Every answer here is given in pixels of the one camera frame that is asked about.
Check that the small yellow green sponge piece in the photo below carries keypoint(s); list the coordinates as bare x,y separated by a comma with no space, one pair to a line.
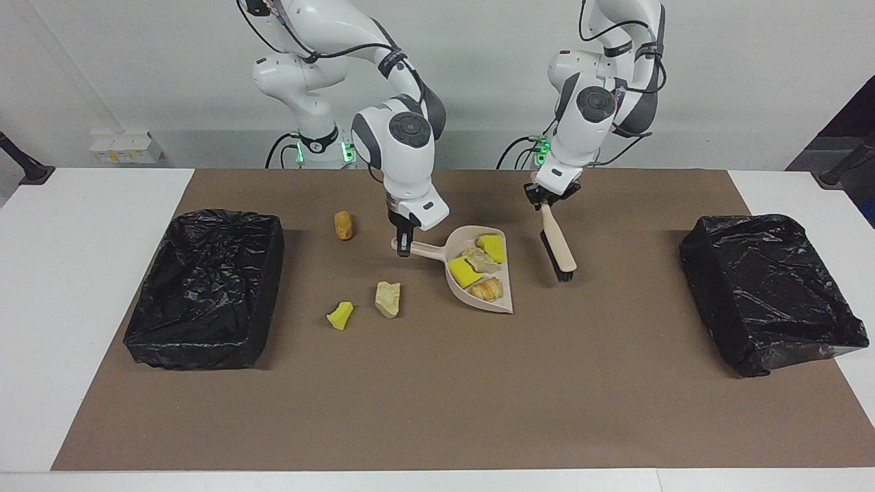
340,316

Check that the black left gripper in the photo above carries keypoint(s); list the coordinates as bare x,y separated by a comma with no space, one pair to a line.
534,195

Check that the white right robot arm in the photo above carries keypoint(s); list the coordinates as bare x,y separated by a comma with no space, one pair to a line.
403,150

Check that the beige plastic dustpan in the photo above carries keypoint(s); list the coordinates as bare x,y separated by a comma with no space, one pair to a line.
427,249

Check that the beige hand brush black bristles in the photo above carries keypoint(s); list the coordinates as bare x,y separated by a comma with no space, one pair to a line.
560,246

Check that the black bag lined bin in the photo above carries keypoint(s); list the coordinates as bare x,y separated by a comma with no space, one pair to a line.
205,287
765,294

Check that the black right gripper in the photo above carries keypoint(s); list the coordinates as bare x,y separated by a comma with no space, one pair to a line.
402,221

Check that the brown table mat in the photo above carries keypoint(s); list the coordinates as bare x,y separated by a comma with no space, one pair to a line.
410,410

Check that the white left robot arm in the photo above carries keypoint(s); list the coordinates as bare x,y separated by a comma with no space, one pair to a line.
588,123

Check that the brown croquette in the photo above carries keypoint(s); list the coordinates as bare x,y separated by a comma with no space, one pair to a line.
343,225

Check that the beige rock chunk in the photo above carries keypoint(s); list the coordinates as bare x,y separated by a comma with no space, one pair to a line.
480,260
387,299

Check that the orange striped croissant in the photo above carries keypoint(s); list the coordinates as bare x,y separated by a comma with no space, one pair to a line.
487,290

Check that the black stand leg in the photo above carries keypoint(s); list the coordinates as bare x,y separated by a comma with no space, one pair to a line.
837,174
31,172

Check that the white wall socket boxes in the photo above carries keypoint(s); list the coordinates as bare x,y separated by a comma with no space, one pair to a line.
123,149

